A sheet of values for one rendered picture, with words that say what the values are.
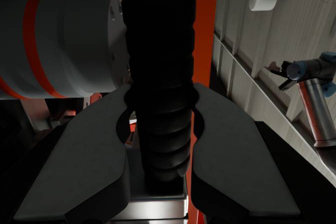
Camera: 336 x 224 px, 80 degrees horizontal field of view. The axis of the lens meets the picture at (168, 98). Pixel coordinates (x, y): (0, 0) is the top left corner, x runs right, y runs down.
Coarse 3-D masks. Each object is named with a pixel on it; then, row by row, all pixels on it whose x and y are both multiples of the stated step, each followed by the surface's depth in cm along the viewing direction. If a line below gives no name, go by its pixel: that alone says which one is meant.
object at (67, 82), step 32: (0, 0) 22; (32, 0) 22; (64, 0) 22; (96, 0) 23; (0, 32) 21; (32, 32) 21; (64, 32) 21; (96, 32) 21; (0, 64) 22; (32, 64) 22; (64, 64) 22; (96, 64) 23; (128, 64) 32; (0, 96) 26; (32, 96) 26; (64, 96) 27
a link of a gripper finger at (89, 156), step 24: (120, 96) 10; (72, 120) 8; (96, 120) 8; (120, 120) 9; (72, 144) 7; (96, 144) 7; (120, 144) 7; (48, 168) 6; (72, 168) 6; (96, 168) 6; (120, 168) 6; (48, 192) 6; (72, 192) 6; (96, 192) 6; (120, 192) 6; (24, 216) 5; (48, 216) 5; (72, 216) 5; (96, 216) 6
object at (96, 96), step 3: (93, 93) 56; (96, 93) 59; (99, 93) 61; (90, 96) 54; (93, 96) 56; (96, 96) 59; (99, 96) 61; (75, 99) 54; (90, 99) 54; (93, 99) 56; (96, 99) 58; (75, 102) 54; (90, 102) 54; (75, 105) 54; (75, 108) 53
